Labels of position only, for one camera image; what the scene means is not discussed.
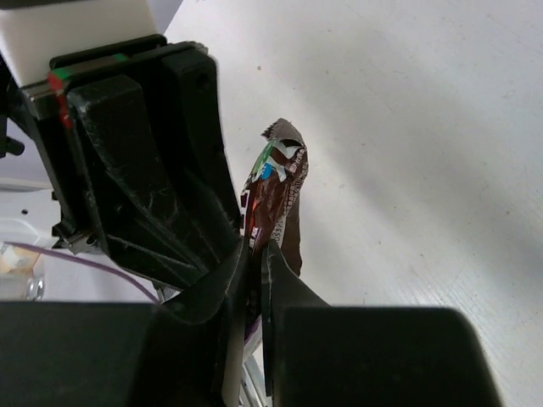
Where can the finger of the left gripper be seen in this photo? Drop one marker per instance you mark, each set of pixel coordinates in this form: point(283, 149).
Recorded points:
point(190, 76)

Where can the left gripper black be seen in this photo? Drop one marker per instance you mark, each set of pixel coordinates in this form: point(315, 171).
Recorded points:
point(89, 119)

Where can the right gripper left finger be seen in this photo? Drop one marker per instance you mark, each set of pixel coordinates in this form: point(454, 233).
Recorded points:
point(206, 352)

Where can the brown purple chocolate bar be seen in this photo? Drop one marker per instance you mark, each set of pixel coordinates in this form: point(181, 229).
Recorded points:
point(270, 207)

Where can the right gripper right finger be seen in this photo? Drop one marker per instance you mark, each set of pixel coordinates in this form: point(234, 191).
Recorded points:
point(285, 302)

